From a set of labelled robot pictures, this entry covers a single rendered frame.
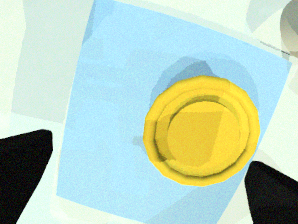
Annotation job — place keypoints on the light blue mat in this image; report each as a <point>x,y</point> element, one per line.
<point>129,55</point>

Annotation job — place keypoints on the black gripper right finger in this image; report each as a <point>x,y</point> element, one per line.
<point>272,196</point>

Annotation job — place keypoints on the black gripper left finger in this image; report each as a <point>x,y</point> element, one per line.
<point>23,159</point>

